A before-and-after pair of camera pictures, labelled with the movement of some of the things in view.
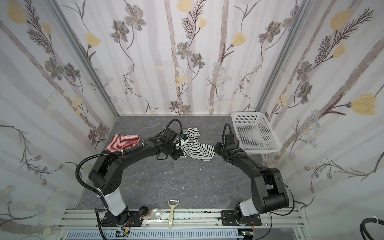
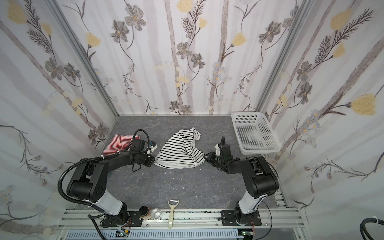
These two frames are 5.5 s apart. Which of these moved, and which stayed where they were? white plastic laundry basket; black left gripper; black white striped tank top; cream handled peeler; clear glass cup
Moved: black left gripper; black white striped tank top
Stayed: clear glass cup; cream handled peeler; white plastic laundry basket
